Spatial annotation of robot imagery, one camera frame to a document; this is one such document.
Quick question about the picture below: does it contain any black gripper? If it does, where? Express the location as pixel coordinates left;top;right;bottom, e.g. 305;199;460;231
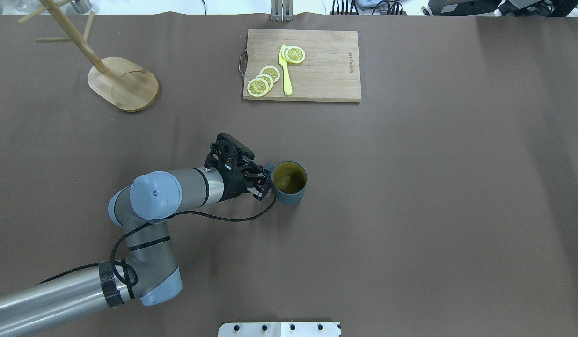
219;166;273;202

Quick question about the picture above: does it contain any blue mug yellow inside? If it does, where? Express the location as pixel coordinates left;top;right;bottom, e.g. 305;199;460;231
264;161;308;205

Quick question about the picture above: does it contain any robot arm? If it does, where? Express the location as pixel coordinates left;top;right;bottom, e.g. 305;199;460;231
0;166;276;337

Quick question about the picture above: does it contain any wooden cup storage rack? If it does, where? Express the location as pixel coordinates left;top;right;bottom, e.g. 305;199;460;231
17;0;160;112

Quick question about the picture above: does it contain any lower lemon slice of row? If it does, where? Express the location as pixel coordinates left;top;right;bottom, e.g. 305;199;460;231
246;77;270;97

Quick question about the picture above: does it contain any lemon slice of row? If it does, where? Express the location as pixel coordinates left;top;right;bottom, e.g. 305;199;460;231
256;74;274;90
246;77;270;97
259;66;280;83

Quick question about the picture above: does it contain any yellow plastic knife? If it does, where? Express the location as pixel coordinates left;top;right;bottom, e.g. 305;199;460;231
278;44;293;96

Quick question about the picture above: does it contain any middle lemon slice of row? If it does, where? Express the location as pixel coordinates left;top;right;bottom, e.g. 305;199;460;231
256;74;274;90

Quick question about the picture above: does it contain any upper lemon slice of row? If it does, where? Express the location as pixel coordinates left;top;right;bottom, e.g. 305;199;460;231
259;66;280;83

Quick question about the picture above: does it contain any wooden cutting board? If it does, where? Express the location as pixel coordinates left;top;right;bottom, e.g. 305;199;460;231
242;28;362;103

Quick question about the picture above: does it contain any lemon slice under knife tip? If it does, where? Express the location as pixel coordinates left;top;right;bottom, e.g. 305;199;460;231
280;45;306;64

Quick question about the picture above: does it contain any brown table mat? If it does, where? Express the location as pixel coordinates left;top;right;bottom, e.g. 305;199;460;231
0;13;578;337

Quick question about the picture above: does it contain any small metal weight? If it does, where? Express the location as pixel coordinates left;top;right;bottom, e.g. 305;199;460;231
71;0;92;14

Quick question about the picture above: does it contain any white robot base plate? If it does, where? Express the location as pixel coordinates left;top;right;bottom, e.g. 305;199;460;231
218;321;342;337

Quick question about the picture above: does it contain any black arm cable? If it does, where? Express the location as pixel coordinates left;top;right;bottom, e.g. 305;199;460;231
36;159;278;287

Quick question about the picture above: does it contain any aluminium frame post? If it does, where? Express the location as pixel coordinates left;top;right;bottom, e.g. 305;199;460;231
271;0;293;22

